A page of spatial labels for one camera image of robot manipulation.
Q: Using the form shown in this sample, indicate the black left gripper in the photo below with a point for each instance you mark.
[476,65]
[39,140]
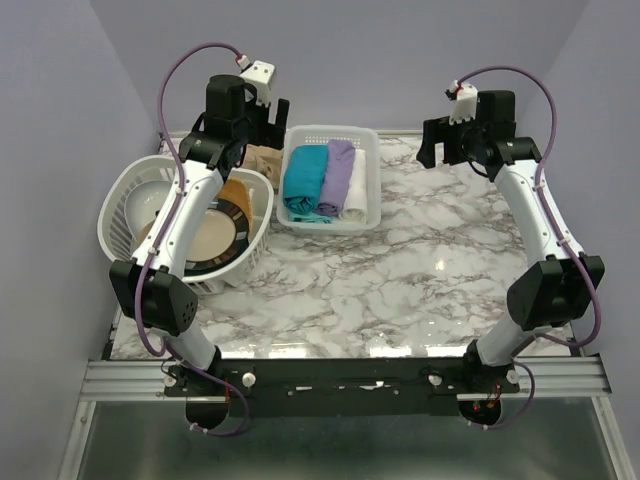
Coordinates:
[270,135]

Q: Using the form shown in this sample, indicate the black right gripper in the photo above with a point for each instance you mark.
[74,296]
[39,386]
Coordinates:
[436,131]

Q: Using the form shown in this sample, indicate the beige t shirt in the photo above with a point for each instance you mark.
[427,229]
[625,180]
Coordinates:
[264,160]

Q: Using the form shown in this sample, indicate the white rectangular plastic basket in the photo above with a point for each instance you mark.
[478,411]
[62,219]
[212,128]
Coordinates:
[362,138]

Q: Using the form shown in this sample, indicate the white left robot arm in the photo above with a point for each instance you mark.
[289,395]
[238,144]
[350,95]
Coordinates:
[149,286]

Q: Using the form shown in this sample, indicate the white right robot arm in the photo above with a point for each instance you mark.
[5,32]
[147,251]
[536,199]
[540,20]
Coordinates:
[556,288]

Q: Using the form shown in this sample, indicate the teal rolled t shirt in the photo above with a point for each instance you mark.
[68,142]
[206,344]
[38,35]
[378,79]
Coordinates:
[303,182]

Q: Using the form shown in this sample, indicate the purple rolled t shirt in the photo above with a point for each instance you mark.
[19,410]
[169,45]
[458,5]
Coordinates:
[340,161]

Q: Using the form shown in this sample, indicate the woven tan placemat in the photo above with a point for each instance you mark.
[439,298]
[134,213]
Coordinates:
[236,192]

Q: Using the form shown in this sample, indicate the white rolled t shirt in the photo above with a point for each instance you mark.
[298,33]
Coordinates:
[355,207]

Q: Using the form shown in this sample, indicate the striped rim ceramic plate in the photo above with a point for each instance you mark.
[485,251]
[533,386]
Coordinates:
[223,234]

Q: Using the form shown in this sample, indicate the white bowl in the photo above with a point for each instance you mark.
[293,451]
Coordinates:
[142,197]

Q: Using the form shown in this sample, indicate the white round dish basket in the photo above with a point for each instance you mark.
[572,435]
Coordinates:
[116,234]

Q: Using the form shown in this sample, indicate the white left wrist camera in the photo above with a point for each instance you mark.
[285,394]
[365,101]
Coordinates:
[261,75]

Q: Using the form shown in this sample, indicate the aluminium frame rail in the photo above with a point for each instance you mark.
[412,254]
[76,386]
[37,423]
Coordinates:
[549,377]

